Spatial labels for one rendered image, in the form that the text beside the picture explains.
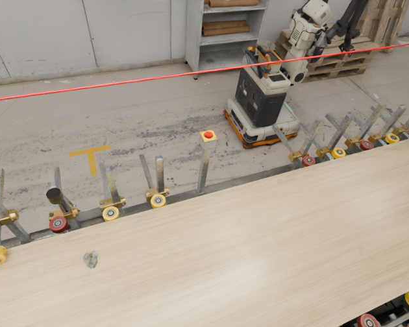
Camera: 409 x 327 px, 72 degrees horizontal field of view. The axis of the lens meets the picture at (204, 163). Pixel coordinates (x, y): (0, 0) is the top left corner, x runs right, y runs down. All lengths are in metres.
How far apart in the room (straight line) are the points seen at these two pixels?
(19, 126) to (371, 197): 3.29
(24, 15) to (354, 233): 3.65
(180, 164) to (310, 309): 1.89
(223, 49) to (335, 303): 3.73
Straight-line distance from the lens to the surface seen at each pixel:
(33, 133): 3.48
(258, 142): 3.09
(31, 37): 3.97
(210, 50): 4.43
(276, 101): 2.85
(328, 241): 1.65
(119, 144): 3.11
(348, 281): 1.61
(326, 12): 2.84
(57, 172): 1.84
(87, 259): 1.46
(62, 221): 1.59
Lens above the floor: 2.22
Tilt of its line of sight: 50 degrees down
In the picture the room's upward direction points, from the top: 8 degrees clockwise
